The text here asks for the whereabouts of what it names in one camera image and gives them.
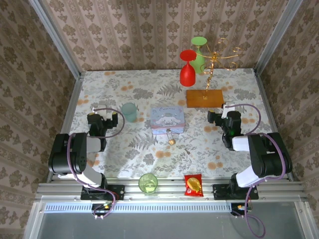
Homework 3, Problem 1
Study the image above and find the red plastic goblet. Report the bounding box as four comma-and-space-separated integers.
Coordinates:
179, 49, 198, 88

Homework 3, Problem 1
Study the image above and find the aluminium side rail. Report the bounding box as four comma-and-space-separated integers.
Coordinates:
253, 69, 300, 182
46, 72, 83, 183

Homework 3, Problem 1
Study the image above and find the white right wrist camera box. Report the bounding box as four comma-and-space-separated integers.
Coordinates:
221, 101, 236, 119

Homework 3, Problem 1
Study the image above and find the frosted teal plastic cup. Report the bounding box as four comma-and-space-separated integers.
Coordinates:
121, 102, 139, 123

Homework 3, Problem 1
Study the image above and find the floral tablecloth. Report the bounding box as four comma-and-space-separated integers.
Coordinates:
58, 68, 275, 179

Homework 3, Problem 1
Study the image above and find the green plastic goblet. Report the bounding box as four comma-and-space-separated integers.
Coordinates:
190, 36, 208, 75

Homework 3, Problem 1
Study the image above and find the aluminium corner post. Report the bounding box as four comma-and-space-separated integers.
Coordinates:
255, 0, 304, 73
27, 0, 82, 80

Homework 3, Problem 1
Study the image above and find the red snack packet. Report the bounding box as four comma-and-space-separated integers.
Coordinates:
183, 174, 205, 198

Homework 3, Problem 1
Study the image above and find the black connector box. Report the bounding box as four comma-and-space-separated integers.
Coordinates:
230, 202, 253, 217
91, 203, 116, 217

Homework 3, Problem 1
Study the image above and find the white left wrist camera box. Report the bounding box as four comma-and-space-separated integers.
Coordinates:
93, 105, 114, 120

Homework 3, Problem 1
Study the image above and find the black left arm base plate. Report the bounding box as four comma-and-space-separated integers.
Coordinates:
80, 184, 126, 201

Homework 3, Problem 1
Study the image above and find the aluminium rail under arm bases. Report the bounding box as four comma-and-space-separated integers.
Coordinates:
34, 181, 309, 203

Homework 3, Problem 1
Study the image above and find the pastel cartoon tin box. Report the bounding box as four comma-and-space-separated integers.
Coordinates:
149, 105, 186, 136

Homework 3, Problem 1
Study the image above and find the grey metal panel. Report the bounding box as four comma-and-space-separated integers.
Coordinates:
23, 201, 316, 239

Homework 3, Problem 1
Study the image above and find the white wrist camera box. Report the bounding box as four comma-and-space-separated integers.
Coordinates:
221, 101, 236, 119
93, 105, 114, 120

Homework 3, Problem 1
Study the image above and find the gold wire rack wooden base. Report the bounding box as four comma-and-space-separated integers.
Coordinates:
186, 37, 243, 109

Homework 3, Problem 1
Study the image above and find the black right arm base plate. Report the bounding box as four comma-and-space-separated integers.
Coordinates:
212, 184, 259, 201

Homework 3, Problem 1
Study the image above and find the clear green plastic cup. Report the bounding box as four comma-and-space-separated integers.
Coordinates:
138, 173, 159, 195

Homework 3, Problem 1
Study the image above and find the small brass padlock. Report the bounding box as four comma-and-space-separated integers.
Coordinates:
165, 129, 177, 146

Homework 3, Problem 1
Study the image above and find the white slotted cable duct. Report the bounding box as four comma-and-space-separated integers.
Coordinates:
43, 202, 233, 213

